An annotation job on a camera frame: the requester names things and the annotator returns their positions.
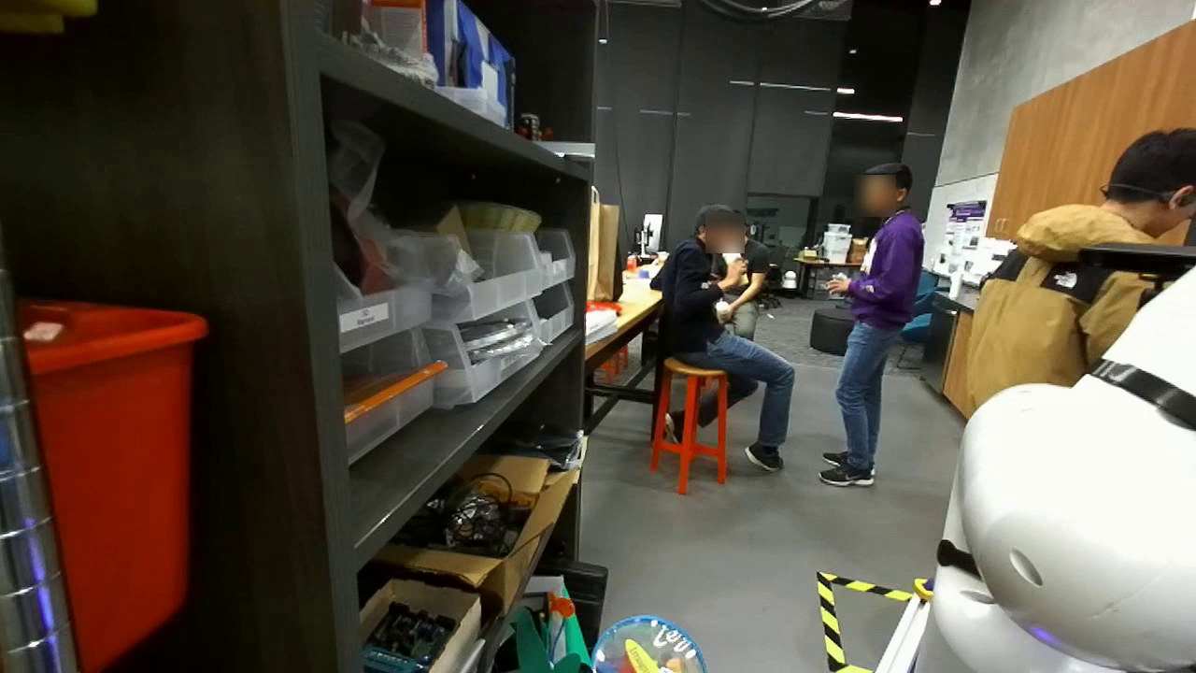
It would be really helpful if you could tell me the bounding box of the clear plastic storage tray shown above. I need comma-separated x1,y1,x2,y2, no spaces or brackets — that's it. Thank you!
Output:
526,226,581,291
338,331,452,466
417,303,549,413
422,228,549,331
328,265,436,357
526,280,581,352

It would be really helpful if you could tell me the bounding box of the wooden table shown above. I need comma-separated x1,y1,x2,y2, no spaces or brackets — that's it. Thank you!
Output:
581,265,668,435

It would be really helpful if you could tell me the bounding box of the orange stool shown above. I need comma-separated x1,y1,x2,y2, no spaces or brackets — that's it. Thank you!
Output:
647,357,735,496

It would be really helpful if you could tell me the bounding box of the person in dark sweater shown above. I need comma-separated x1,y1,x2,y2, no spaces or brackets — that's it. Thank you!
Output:
652,202,800,476

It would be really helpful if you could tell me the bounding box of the clear bag of metal parts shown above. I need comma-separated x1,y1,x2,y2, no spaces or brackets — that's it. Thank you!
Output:
452,311,543,368

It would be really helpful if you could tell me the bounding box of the yellowish wrapped bundle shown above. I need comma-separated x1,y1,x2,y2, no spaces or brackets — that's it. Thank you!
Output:
434,200,547,245

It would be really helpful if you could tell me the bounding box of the person in black shirt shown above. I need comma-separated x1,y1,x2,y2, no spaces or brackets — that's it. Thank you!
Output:
725,218,779,341

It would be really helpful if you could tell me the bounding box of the orange flat tool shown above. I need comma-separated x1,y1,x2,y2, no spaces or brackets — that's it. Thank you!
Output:
341,361,452,429

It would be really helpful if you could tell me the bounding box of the open cardboard box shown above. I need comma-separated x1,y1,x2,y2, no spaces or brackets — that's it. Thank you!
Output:
373,449,583,619

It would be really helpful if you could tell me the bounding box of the black ottoman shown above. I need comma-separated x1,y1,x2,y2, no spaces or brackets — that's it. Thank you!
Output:
807,303,860,361

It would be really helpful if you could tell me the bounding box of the clear plastic bag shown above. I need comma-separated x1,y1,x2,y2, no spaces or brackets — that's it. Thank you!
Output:
325,118,482,303

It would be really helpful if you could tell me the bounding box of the person in purple hoodie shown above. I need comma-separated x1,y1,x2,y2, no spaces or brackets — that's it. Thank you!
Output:
817,162,926,495

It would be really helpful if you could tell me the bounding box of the green bag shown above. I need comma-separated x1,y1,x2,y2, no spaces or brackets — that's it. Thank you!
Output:
501,591,594,673

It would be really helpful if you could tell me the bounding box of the round blue patterned disc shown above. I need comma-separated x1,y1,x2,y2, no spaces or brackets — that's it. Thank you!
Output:
592,609,711,673

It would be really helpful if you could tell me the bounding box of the blue white cardboard box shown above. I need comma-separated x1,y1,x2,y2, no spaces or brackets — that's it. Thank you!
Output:
422,0,521,129

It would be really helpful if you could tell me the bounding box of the blue chair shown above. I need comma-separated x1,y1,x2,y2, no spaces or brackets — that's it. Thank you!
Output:
901,265,953,352

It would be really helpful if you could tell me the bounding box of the dark grey shelf unit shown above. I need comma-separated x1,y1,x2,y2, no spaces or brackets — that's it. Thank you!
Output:
0,0,599,673

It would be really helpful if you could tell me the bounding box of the yellow black hazard tape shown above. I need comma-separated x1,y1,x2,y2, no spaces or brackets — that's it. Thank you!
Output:
815,569,939,673

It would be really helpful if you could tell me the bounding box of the white poster board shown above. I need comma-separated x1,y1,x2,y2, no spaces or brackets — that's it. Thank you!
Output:
926,174,1000,303

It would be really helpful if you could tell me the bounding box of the person in tan jacket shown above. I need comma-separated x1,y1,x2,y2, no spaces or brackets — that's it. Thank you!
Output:
941,129,1196,423

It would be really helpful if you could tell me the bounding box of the orange plastic bin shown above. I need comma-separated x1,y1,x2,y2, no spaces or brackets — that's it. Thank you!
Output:
14,301,212,673

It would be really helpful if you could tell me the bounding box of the large yellow plastic bin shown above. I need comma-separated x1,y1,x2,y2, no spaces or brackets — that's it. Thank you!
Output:
0,0,101,36

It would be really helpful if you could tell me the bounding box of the wooden wall cabinet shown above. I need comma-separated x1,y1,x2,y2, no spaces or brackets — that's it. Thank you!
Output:
987,19,1196,245

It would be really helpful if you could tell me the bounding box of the metal wire shelving rack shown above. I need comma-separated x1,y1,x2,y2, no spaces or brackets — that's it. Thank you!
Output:
0,237,77,673

